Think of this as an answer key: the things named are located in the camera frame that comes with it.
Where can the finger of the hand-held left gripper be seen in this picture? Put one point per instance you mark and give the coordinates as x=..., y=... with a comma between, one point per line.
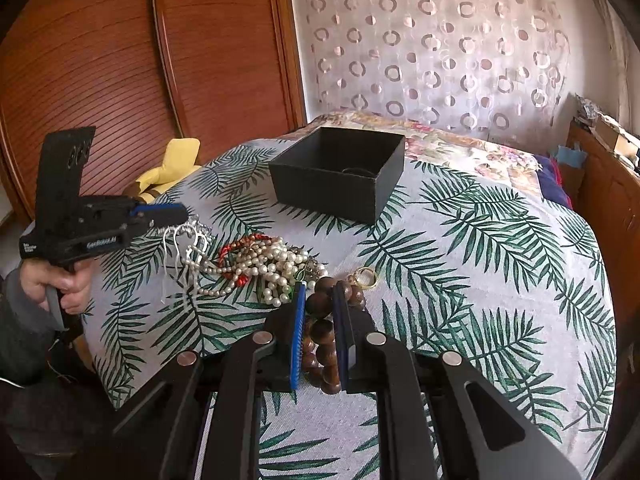
x=150, y=207
x=165, y=220

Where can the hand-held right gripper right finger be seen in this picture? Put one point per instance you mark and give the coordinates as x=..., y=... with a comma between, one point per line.
x=342, y=332

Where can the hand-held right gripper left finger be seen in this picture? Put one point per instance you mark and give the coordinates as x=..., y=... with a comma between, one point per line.
x=297, y=340

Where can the silver white tassel jewelry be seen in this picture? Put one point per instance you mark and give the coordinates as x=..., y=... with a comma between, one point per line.
x=176, y=242

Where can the black cardboard box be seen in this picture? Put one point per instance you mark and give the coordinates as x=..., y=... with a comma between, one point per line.
x=325, y=195

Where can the person's left hand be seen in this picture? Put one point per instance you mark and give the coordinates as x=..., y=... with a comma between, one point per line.
x=67, y=290

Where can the yellow plush toy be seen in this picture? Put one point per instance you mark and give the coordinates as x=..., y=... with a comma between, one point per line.
x=170, y=165

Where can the green leaf print blanket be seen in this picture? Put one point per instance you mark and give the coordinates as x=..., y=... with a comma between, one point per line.
x=450, y=260

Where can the floral quilt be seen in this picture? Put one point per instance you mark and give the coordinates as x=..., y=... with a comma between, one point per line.
x=450, y=150

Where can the navy blue blanket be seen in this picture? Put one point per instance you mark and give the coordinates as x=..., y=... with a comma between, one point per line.
x=552, y=180

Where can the light blue tissue bag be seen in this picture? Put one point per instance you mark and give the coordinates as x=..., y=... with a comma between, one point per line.
x=570, y=156

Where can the sheer circle pattern curtain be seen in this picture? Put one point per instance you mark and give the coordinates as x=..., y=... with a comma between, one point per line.
x=425, y=50

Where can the brown wooden cabinet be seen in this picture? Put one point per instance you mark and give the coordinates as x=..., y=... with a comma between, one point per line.
x=610, y=195

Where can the patterned cloth bundle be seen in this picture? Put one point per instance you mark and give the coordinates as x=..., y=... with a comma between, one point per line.
x=589, y=107

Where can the open cardboard box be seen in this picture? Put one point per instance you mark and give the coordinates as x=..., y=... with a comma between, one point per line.
x=617, y=135

